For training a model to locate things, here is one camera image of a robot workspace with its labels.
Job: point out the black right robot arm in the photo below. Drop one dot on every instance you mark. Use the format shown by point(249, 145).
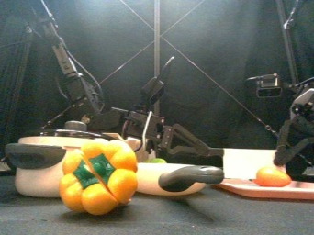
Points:
point(288, 46)

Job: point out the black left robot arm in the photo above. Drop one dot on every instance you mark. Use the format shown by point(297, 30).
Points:
point(78, 88)

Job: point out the green toy vegetable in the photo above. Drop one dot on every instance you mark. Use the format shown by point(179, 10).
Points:
point(157, 160)

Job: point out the orange tomato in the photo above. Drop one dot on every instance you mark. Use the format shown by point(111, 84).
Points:
point(272, 177)

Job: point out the small white box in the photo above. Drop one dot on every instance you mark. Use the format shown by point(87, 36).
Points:
point(245, 163)

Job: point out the pink cutting board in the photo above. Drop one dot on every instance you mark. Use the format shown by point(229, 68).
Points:
point(278, 191)

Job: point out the glass pot lid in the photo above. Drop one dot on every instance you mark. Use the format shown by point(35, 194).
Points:
point(75, 132)

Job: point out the yellow toy bell pepper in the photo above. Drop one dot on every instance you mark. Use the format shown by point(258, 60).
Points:
point(98, 183)

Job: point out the white toy cooking pot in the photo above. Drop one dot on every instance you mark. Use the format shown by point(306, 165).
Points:
point(36, 180)

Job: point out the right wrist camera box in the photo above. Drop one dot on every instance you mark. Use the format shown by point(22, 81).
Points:
point(269, 87)

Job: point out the vertical metal frame pole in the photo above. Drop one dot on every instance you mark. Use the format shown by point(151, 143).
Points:
point(157, 36)

